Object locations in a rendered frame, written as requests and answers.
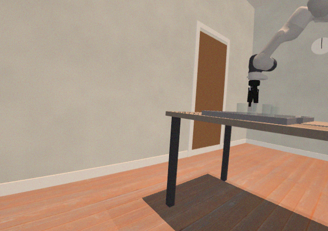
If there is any grey cylinder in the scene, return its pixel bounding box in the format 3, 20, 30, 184
236, 103, 248, 114
275, 107, 280, 115
247, 104, 258, 115
261, 104, 275, 117

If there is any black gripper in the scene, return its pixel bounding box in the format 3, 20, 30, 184
247, 80, 260, 112

